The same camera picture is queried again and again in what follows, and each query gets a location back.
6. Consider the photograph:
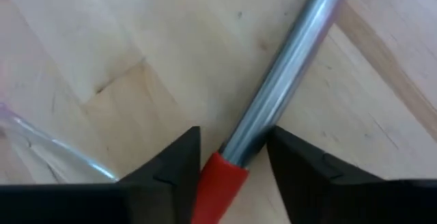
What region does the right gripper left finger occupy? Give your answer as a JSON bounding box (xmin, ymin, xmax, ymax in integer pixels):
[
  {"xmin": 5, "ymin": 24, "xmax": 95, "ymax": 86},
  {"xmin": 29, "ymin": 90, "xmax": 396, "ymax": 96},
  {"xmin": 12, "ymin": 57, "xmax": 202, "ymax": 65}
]
[{"xmin": 117, "ymin": 126, "xmax": 202, "ymax": 224}]

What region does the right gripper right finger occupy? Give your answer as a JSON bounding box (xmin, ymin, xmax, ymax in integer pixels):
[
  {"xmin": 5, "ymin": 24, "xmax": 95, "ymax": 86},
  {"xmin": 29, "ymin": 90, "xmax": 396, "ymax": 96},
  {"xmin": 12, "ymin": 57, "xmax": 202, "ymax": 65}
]
[{"xmin": 266, "ymin": 125, "xmax": 386, "ymax": 224}]

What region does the red silicone spoon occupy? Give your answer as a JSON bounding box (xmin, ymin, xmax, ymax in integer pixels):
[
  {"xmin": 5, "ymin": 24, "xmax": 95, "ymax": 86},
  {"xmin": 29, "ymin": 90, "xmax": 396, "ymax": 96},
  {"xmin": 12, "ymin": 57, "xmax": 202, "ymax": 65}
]
[{"xmin": 191, "ymin": 0, "xmax": 354, "ymax": 224}]

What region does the pink spatula clear handle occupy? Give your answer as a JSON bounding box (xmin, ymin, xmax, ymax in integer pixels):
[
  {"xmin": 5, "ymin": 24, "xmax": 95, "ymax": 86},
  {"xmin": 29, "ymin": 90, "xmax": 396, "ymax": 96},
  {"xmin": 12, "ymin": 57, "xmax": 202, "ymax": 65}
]
[{"xmin": 0, "ymin": 102, "xmax": 119, "ymax": 184}]

